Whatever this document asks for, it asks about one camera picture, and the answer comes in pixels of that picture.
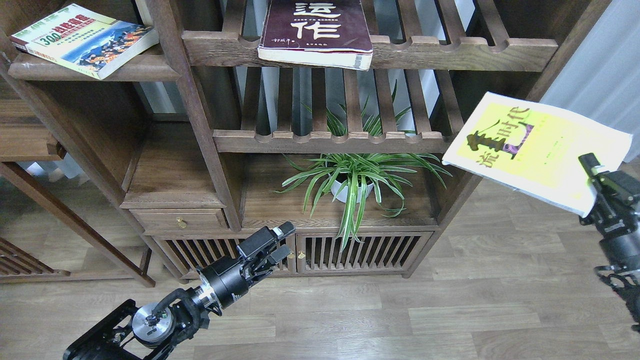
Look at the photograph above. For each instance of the yellow green book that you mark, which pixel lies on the yellow green book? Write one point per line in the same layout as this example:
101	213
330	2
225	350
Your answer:
535	148

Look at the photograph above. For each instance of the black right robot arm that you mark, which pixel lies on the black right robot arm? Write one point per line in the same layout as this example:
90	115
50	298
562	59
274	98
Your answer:
625	285

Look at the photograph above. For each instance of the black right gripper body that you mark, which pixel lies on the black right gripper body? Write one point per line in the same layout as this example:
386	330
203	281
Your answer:
615	215

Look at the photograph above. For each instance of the maroon book white characters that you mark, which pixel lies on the maroon book white characters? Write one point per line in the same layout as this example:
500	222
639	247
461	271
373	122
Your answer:
325	33

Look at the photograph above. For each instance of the book with mountain cover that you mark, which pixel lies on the book with mountain cover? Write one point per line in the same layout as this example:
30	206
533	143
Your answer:
85	41

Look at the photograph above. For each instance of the brass drawer knob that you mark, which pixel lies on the brass drawer knob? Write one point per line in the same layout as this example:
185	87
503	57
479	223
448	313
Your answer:
181	223

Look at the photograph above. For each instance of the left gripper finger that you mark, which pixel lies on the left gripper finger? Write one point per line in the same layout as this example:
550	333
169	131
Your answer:
277	255
262	239

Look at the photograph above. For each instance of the green spider plant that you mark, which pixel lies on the green spider plant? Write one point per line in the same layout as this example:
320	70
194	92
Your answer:
383	169

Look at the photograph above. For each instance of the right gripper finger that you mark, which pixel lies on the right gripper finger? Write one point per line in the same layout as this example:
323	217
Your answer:
592	167

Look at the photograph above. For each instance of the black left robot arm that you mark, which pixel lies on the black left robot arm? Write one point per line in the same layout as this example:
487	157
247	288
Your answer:
162	325

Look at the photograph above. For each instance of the white curtain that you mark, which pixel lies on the white curtain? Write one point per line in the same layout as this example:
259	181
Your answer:
602	78

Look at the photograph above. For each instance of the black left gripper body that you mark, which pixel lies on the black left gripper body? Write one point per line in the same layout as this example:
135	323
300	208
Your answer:
226	280

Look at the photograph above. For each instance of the white plant pot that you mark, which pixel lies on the white plant pot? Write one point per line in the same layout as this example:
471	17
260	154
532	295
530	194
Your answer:
346	185

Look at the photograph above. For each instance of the dark wooden bookshelf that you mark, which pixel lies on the dark wooden bookshelf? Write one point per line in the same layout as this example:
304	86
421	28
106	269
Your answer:
196	127

